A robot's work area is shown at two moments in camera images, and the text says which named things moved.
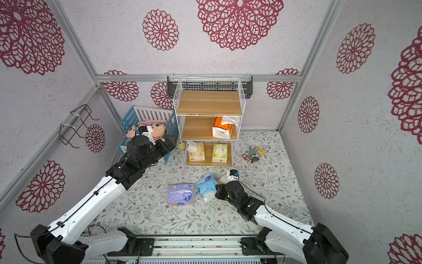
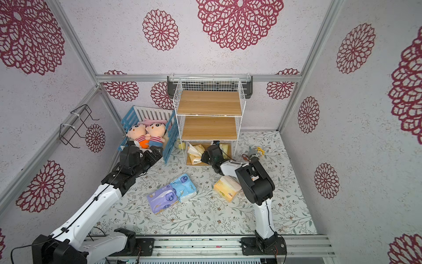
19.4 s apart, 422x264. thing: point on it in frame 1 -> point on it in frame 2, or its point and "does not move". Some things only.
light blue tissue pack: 206,187 -> 184,187
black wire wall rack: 70,128 does not move
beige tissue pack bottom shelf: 196,150 does not move
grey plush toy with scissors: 254,154 does not move
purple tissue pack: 180,194 -> 162,198
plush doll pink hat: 158,126 does not move
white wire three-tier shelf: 210,110 does not move
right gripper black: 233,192 -> 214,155
